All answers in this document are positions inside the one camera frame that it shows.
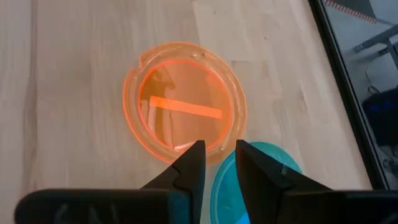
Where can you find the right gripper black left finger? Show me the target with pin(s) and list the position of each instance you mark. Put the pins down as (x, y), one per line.
(189, 186)

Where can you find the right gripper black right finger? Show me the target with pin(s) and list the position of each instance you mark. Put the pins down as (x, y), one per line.
(258, 186)

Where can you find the translucent blue plastic plate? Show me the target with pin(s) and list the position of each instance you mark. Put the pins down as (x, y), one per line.
(225, 193)

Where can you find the translucent orange plastic plate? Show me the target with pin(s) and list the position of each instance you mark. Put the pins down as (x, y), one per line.
(186, 93)

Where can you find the dark blurry object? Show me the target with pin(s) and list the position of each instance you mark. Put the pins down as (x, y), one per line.
(382, 118)

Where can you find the black hazard striped floor mat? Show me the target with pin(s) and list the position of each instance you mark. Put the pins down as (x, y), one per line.
(357, 4)

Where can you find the black aluminium table frame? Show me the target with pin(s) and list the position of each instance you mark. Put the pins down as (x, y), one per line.
(348, 93)

